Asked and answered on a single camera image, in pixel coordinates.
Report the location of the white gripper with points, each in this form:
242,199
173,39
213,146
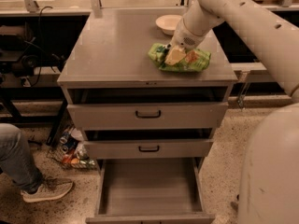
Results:
183,39

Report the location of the green rice chip bag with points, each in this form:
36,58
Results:
195,60

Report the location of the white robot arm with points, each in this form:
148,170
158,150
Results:
269,183

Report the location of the grey top drawer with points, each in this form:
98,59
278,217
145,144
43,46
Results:
149,109

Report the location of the grey drawer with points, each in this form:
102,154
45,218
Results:
141,144
150,191
149,109

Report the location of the grey drawer cabinet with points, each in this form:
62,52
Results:
112,52

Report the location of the grey middle drawer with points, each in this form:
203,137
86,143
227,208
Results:
141,144

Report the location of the grey bottom drawer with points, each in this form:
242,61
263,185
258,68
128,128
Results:
150,191

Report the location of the white ceramic bowl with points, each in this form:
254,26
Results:
168,23

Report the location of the black machine on left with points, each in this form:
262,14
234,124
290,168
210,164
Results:
21,55

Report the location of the grey sneaker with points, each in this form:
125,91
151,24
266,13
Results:
51,189

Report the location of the person's jeans leg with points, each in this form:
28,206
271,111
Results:
16,159

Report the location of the wire basket with cans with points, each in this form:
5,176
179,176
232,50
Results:
69,152

